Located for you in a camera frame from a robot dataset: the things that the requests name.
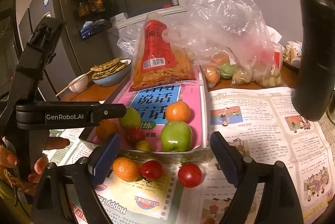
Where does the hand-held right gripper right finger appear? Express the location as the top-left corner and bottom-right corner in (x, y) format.
(210, 131), (304, 224)

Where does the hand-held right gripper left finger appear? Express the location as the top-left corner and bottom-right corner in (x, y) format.
(31, 133), (121, 224)

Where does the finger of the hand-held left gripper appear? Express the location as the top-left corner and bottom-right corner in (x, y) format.
(15, 17), (65, 103)
(15, 101), (127, 131)

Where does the tangerine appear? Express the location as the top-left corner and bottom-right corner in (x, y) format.
(204, 65), (221, 84)
(113, 157), (140, 183)
(165, 101), (191, 123)
(95, 119), (119, 142)

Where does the dark red fruit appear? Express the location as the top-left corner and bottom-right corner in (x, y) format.
(125, 127), (146, 146)

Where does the cherry tomato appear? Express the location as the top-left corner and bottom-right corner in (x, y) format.
(139, 160), (164, 181)
(178, 162), (202, 188)

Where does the small olive green fruit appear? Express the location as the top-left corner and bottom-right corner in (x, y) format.
(135, 140), (153, 152)

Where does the small green apple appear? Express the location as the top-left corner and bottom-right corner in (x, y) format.
(119, 107), (142, 129)

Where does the large green apple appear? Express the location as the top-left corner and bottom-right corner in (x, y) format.
(160, 121), (192, 152)

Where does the metal tray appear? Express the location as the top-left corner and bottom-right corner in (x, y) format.
(79, 64), (210, 162)

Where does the bag of small brown fruits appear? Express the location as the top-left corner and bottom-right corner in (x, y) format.
(253, 43), (284, 88)

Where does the person's left hand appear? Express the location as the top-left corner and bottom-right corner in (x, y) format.
(0, 137), (71, 183)

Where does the grey refrigerator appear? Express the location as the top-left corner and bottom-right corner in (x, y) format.
(16, 0), (81, 101)

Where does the wooden chopstick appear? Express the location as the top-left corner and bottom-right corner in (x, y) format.
(55, 71), (93, 97)
(55, 69), (95, 97)

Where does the small white bowl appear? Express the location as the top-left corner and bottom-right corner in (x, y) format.
(67, 73), (89, 94)

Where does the newspaper with cartoon pictures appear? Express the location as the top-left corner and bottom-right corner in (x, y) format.
(207, 86), (334, 224)

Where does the blue rimmed bowl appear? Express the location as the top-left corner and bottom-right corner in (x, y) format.
(91, 58), (132, 88)

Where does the blue tissue box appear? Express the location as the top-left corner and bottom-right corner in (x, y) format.
(79, 18), (113, 41)

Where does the pink book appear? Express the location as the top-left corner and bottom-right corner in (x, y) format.
(89, 83), (207, 154)

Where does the newspaper with fruit picture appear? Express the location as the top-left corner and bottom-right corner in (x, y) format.
(42, 128), (210, 224)

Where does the stack of flatbreads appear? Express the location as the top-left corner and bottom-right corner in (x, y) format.
(90, 56), (129, 80)

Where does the brown fruit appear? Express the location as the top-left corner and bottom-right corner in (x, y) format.
(232, 68), (253, 87)

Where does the red label snack packet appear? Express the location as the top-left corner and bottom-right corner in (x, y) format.
(129, 13), (195, 92)

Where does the white medicine bottle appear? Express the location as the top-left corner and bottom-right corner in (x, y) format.
(289, 47), (303, 67)

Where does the clear plastic bag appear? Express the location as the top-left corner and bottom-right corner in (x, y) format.
(116, 0), (283, 88)

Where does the black thermos flask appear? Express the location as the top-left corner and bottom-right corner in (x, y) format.
(292, 0), (335, 121)

